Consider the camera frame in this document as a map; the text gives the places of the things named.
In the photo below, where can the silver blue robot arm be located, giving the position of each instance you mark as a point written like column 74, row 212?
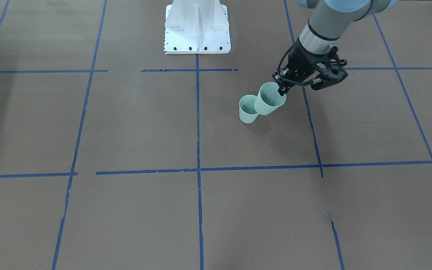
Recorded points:
column 329, row 21

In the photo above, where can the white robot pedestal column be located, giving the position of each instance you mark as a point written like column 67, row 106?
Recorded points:
column 196, row 27

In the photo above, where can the green cup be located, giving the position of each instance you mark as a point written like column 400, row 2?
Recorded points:
column 247, row 112
column 268, row 98

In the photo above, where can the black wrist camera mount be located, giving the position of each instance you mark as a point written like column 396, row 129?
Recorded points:
column 330, row 69

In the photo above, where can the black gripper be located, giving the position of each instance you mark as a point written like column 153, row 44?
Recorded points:
column 300, row 62

